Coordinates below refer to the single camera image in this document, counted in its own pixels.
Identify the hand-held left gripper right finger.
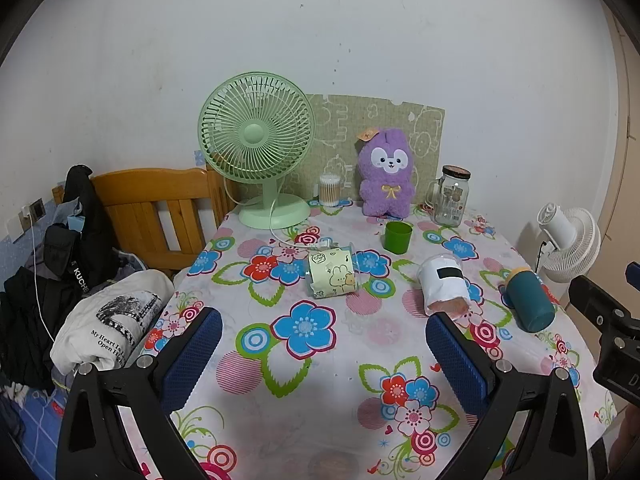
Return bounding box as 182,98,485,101
425,311,591,480

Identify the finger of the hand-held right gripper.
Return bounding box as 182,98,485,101
569,274,640,342

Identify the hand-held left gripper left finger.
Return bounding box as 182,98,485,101
56,306,224,480

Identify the clear cup with cartoon print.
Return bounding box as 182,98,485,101
306,242,359,301

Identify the person's right forearm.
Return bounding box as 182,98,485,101
605,402,640,480

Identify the teal cup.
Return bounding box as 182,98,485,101
501,267,557,334

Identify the white cup with black label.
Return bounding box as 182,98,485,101
417,254,472,317

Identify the small green cup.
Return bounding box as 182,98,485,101
384,221,414,254

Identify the white fan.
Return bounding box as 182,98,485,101
536,202,602,284

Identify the white printed t-shirt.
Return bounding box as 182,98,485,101
50,269,176,377

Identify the floral tablecloth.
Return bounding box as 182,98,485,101
117,195,617,480

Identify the beige door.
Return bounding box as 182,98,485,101
597,7,640,273

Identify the glass jar mug with lid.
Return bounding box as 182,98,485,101
425,165,472,226

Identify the wooden chair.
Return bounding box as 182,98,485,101
91,166,242,275

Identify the black jacket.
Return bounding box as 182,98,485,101
0,164,123,392

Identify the blue checked bedsheet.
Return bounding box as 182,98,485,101
0,384,72,480

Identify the purple plush toy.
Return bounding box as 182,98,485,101
356,127,426,219

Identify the cotton swab container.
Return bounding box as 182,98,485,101
318,174,342,208

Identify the green desk fan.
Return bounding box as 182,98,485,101
197,73,316,231

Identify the green patterned board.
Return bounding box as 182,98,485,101
292,93,447,209

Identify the white fan cable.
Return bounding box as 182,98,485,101
269,194,323,251

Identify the white charging cable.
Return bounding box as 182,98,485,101
21,205,57,347

